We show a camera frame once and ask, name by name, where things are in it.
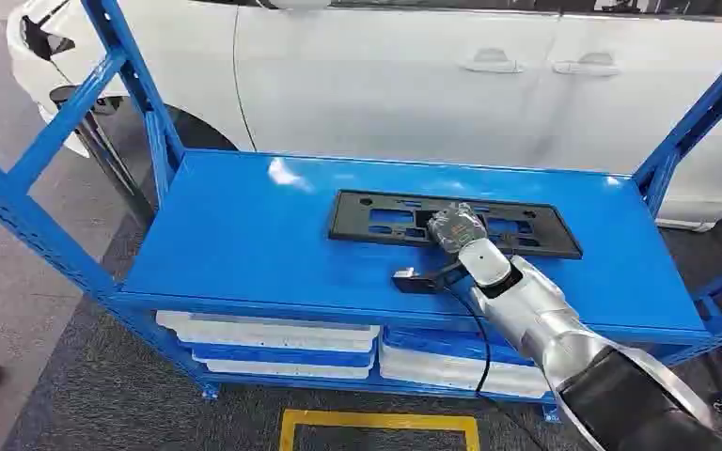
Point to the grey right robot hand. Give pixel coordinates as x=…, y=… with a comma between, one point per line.
x=457, y=228

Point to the black plastic plate frame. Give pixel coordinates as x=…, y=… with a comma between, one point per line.
x=361, y=221

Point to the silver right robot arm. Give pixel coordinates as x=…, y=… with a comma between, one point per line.
x=541, y=314

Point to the white foam tray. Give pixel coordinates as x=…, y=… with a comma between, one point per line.
x=442, y=370

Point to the white car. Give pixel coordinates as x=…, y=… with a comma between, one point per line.
x=398, y=81

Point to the blue metal shelf rack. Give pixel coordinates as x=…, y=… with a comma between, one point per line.
x=255, y=243

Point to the metal stanchion pole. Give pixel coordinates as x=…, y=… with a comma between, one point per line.
x=112, y=162

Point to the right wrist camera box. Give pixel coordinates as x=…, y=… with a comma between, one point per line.
x=417, y=280

